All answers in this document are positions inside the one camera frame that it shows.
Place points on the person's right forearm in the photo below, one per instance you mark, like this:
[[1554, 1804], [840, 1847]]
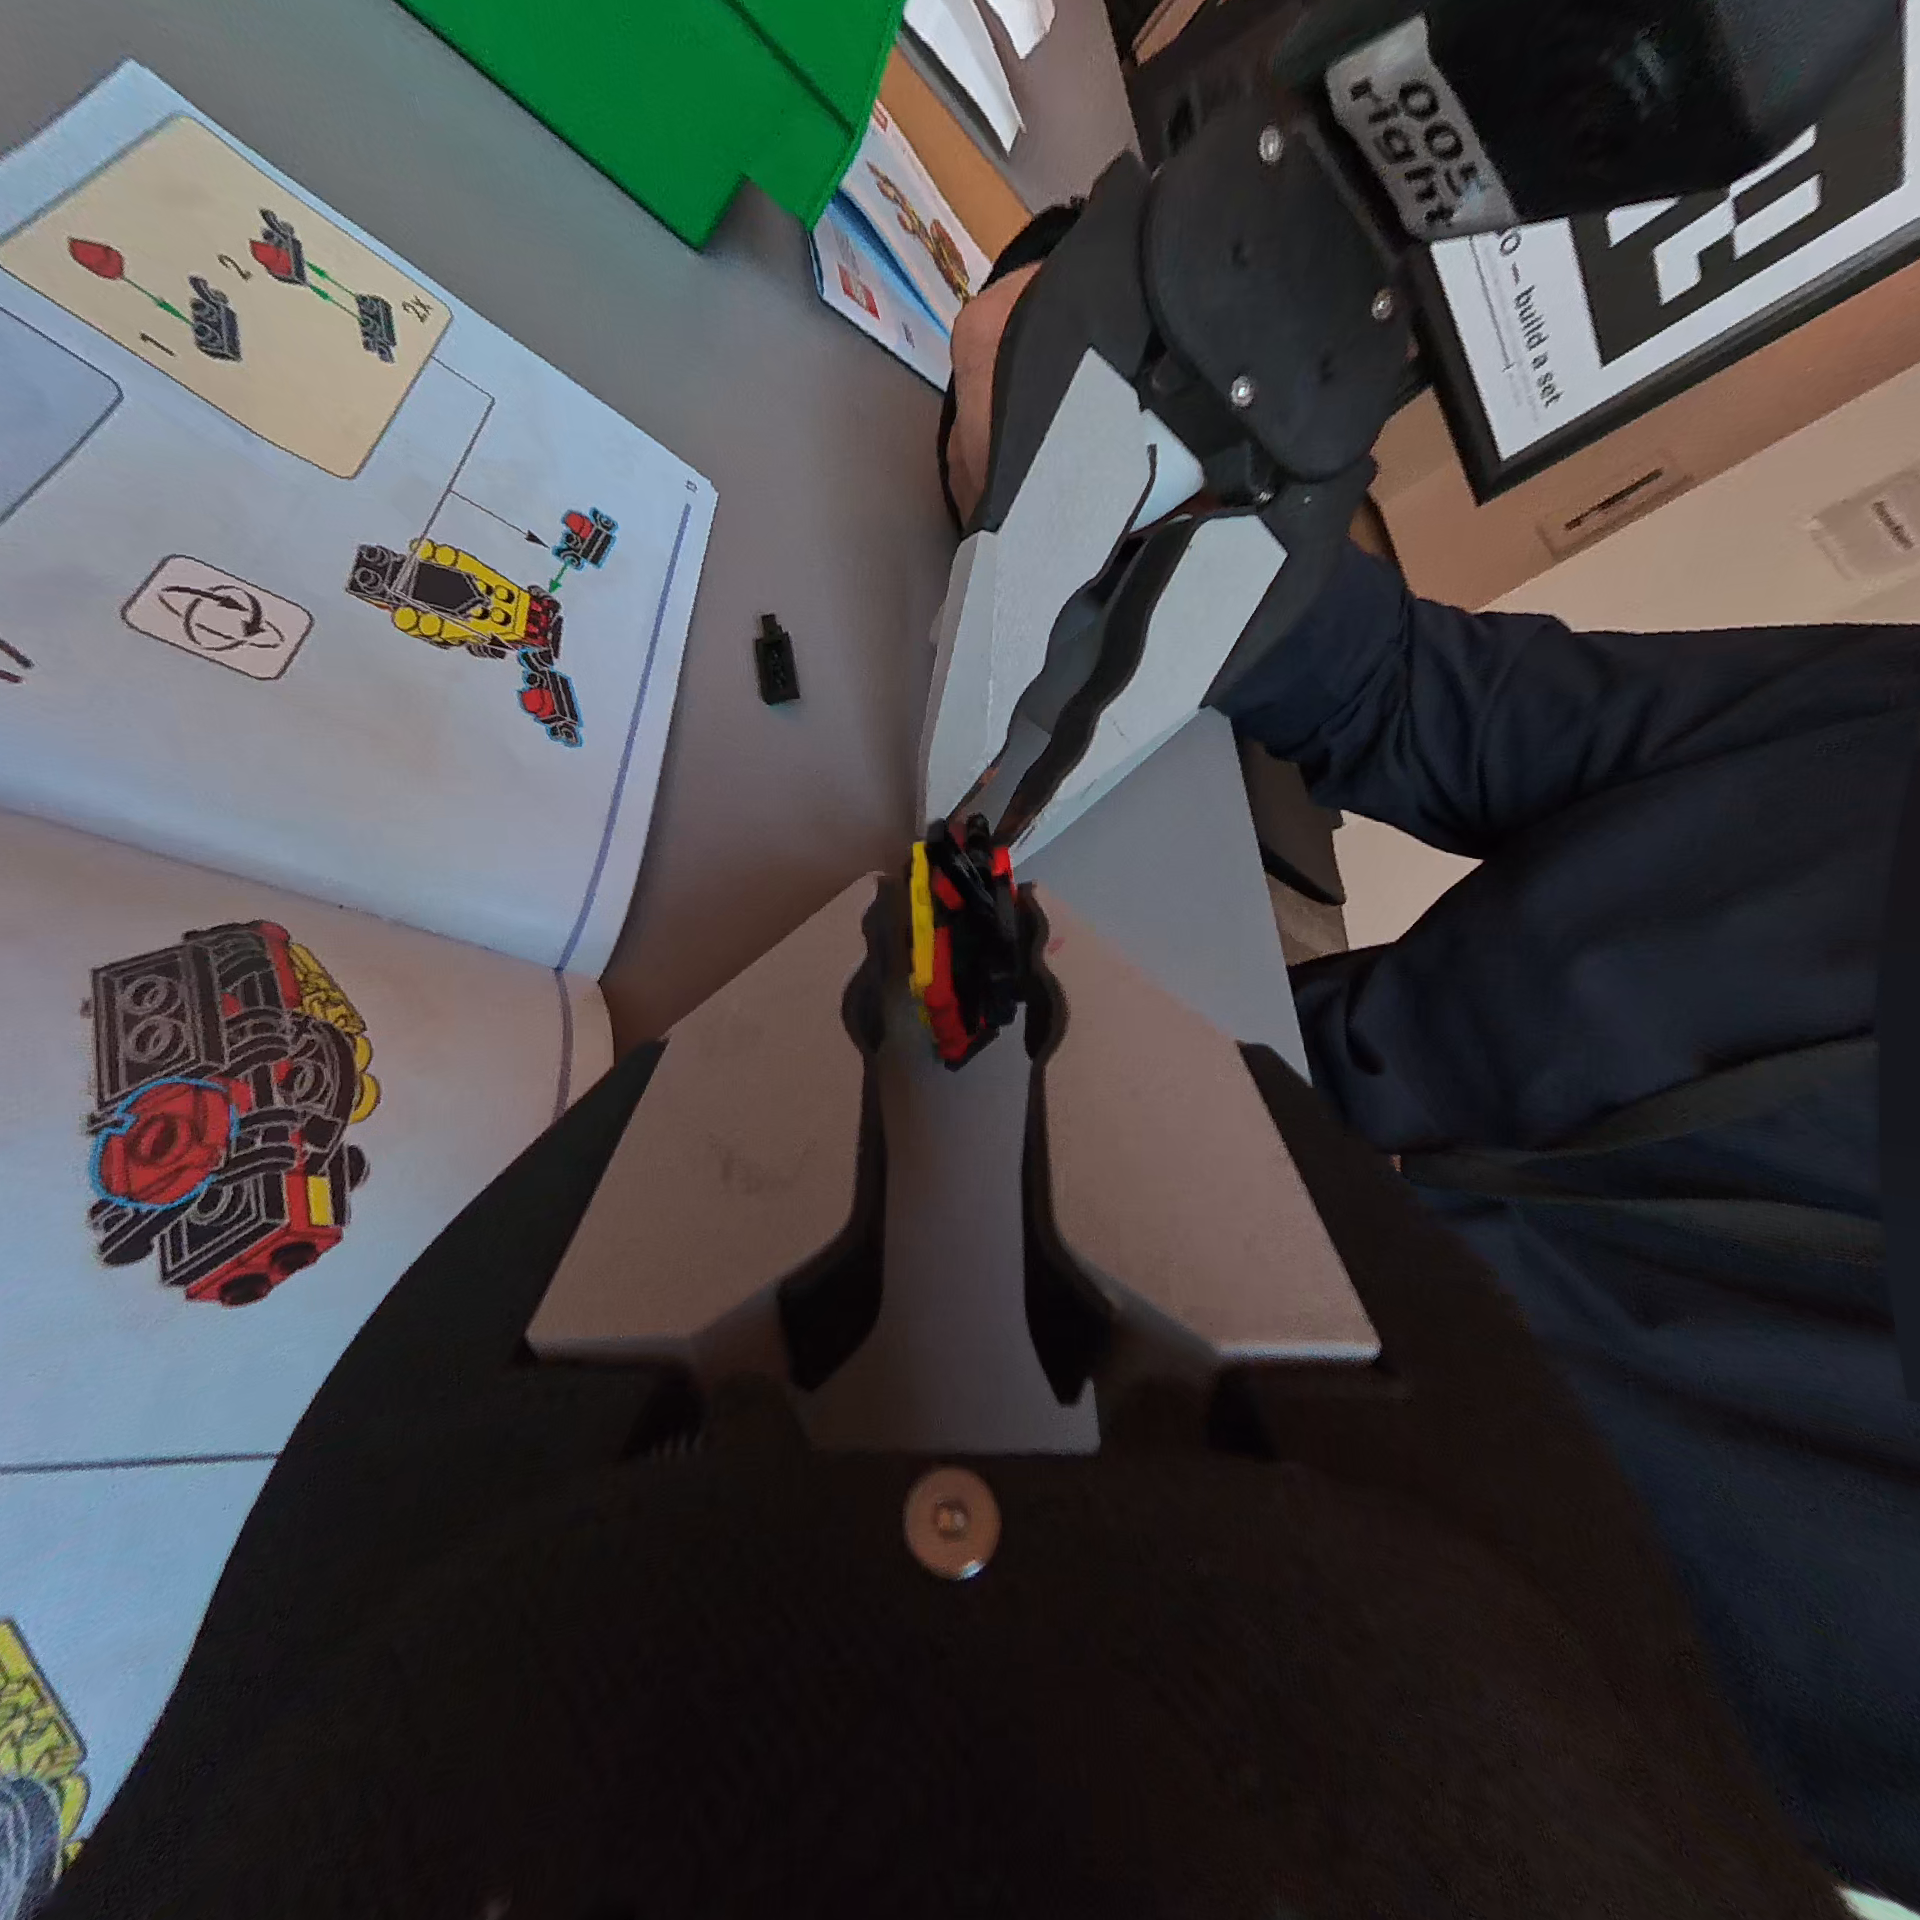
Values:
[[1575, 750]]

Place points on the open lego instruction booklet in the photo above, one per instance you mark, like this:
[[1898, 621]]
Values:
[[376, 451]]

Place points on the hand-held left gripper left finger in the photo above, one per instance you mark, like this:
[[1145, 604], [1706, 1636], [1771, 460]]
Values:
[[704, 1172]]

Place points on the brown cardboard sheet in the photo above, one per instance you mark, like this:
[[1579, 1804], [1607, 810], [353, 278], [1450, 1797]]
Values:
[[968, 165]]

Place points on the small lego booklets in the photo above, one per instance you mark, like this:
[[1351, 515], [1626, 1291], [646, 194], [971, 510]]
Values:
[[884, 254]]

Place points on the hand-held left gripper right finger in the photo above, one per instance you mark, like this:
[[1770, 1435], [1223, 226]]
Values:
[[1184, 1186]]

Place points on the crumpled white paper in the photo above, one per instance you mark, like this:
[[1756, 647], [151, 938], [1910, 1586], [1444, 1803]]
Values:
[[961, 61]]

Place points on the black red yellow lego model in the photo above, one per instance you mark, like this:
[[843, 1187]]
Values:
[[961, 946]]

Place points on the person's right hand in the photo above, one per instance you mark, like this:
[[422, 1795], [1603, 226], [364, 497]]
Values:
[[971, 375]]

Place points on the cardboard box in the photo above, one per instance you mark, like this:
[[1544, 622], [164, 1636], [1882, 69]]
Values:
[[1723, 451]]

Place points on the green plastic bin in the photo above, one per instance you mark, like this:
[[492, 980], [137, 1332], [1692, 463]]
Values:
[[646, 91]]

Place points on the black framed sign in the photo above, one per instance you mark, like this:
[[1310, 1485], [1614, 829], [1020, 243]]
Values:
[[1530, 375]]

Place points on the small black lego piece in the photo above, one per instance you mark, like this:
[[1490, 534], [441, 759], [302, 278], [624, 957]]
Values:
[[775, 661]]

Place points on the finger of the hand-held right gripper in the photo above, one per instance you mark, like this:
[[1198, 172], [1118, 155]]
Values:
[[1020, 601], [1200, 615]]

